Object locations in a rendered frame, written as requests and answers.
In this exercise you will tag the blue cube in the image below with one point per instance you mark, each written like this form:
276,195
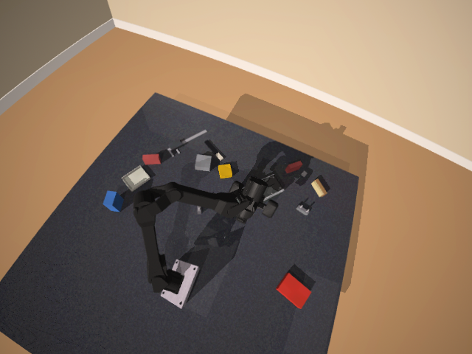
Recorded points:
113,201

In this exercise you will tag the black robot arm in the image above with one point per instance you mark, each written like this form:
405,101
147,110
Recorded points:
145,209

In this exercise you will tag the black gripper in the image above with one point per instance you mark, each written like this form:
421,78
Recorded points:
270,208

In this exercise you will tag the red rectangular block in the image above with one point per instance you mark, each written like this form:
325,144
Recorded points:
293,290
151,159
294,166

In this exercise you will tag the yellow cube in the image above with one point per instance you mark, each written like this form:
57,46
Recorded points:
225,171

